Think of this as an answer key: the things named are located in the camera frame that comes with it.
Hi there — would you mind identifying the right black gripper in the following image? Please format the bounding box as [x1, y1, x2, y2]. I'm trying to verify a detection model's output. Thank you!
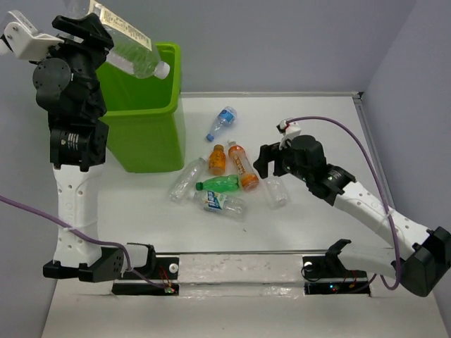
[253, 141, 311, 182]

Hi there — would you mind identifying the clear bottle blue white label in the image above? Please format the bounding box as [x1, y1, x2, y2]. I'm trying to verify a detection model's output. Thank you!
[192, 190, 247, 220]

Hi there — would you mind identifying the green plastic bottle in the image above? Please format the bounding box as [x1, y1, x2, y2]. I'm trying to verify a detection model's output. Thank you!
[195, 175, 240, 193]

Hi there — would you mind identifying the small orange juice bottle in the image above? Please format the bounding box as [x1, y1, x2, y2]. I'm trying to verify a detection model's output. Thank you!
[209, 144, 226, 176]

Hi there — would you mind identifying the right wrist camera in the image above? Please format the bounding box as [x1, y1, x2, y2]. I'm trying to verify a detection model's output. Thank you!
[277, 120, 302, 149]

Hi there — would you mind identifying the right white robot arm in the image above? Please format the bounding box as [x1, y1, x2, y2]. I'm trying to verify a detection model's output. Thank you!
[253, 135, 450, 297]

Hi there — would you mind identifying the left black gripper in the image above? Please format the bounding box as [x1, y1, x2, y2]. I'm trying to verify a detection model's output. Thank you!
[35, 12, 119, 114]

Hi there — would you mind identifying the large clear bottle beige label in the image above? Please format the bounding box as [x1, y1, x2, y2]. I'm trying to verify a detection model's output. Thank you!
[63, 1, 171, 80]

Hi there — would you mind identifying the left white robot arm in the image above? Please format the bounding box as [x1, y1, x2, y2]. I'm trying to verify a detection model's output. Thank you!
[32, 14, 156, 282]

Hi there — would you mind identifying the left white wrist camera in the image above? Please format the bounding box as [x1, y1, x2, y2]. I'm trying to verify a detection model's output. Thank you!
[1, 10, 64, 63]

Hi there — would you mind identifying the green plastic bin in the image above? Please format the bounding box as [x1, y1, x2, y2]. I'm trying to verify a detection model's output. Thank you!
[97, 42, 186, 173]

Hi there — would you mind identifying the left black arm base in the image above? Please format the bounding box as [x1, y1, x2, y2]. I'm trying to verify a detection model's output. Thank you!
[111, 255, 180, 296]

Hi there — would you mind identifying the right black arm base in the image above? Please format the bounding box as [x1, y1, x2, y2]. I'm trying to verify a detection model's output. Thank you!
[301, 256, 371, 296]

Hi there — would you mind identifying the tall orange drink bottle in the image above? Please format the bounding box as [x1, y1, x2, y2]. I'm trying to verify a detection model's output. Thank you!
[227, 140, 259, 192]

